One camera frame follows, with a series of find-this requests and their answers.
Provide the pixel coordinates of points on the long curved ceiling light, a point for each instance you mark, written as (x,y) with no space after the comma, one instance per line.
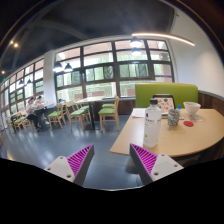
(160,35)

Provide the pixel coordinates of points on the flat round red coaster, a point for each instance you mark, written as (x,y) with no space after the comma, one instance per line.
(188,123)

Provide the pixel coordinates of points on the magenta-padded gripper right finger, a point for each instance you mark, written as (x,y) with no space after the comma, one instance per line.
(146,160)

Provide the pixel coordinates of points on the black-framed window wall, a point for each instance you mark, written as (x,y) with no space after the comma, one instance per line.
(100,60)

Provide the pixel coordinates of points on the square wooden dining table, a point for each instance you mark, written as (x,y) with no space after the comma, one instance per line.
(88,99)

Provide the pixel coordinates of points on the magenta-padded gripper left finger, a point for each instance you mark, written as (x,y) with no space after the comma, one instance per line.
(79,160)

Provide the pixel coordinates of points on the clear plastic water bottle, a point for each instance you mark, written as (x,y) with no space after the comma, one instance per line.
(152,126)

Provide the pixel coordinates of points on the white ceramic bowl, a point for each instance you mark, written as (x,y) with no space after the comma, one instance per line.
(192,107)

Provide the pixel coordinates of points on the black laptop with stickers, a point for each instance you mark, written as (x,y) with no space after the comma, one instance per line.
(165,104)

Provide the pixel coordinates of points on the black pendant lamps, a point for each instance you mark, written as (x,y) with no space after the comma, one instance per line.
(136,42)

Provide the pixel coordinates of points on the green speckled white mug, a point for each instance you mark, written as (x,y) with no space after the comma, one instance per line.
(173,117)

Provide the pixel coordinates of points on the small blue cap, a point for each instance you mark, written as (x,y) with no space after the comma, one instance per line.
(179,107)

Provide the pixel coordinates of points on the wooden chairs with green seats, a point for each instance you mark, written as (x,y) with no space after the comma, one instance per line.
(108,111)

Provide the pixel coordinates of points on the white paper sheets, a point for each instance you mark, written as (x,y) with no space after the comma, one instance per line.
(138,112)

